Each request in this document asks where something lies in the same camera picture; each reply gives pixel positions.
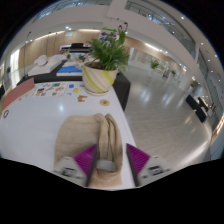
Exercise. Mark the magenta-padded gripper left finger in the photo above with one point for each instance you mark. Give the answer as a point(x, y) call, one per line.
point(85, 160)

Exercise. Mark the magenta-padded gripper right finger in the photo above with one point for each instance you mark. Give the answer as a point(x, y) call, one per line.
point(138, 160)

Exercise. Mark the beige fluffy towel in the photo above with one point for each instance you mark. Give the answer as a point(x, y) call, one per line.
point(78, 133)

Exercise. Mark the round wooden disc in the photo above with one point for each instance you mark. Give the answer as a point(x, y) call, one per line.
point(104, 102)

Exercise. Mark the small wooden cutout piece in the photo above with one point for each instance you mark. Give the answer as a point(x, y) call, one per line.
point(82, 98)

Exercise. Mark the sheet with colourful stickers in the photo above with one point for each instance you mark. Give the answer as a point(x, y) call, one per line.
point(50, 90)

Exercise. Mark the group of black chairs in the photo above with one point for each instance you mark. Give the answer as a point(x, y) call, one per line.
point(196, 106)

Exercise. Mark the potted plant in striped pot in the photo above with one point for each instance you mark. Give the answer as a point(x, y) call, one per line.
point(98, 78)

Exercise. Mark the blue mat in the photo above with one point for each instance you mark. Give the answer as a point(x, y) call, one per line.
point(68, 70)

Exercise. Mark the pink flat board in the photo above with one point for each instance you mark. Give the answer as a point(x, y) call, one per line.
point(18, 93)

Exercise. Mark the white architectural model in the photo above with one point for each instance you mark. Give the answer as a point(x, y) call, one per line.
point(45, 66)

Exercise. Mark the black piano with purple screen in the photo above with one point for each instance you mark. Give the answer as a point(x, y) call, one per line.
point(77, 46)

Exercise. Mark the small green indoor plant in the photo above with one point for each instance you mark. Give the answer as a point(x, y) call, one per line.
point(8, 70)

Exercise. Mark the purple arrow sign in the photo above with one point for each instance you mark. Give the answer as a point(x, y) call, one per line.
point(106, 34)

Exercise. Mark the green arrow sign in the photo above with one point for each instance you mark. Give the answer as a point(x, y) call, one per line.
point(109, 30)

